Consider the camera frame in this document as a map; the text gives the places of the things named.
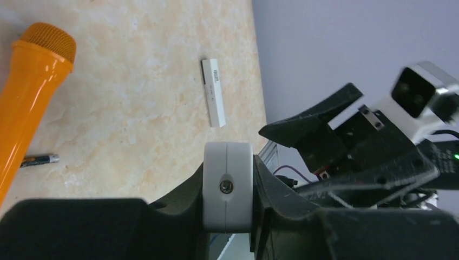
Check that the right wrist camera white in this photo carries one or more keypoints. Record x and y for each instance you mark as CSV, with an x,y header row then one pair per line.
x,y
422,100

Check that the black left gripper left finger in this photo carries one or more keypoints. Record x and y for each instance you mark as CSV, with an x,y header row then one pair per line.
x,y
121,228

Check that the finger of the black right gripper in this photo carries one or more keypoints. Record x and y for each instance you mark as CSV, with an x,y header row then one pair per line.
x,y
290,131

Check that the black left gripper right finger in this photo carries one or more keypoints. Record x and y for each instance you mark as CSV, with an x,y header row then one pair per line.
x,y
287,226

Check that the small white remote control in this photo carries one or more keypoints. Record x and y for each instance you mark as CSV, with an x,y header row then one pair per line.
x,y
227,187

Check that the battery near flashlight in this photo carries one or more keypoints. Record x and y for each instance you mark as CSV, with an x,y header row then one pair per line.
x,y
40,160

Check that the long white remote control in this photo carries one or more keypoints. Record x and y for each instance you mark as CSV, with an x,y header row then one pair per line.
x,y
213,92

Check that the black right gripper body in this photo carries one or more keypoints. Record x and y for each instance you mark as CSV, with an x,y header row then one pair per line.
x,y
381,165

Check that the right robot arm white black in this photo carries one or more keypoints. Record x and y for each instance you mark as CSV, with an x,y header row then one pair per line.
x,y
320,148

